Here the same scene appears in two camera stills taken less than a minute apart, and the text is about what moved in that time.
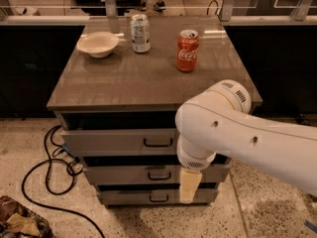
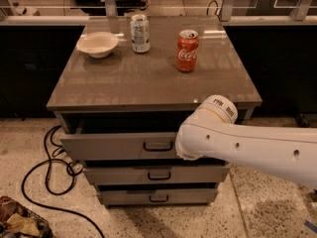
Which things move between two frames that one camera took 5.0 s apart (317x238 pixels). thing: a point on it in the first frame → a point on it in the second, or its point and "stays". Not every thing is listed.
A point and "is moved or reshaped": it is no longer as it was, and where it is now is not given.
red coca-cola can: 187,50 stays
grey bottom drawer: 157,197 stays
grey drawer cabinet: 118,96 stays
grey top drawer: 121,142 is moved or reshaped
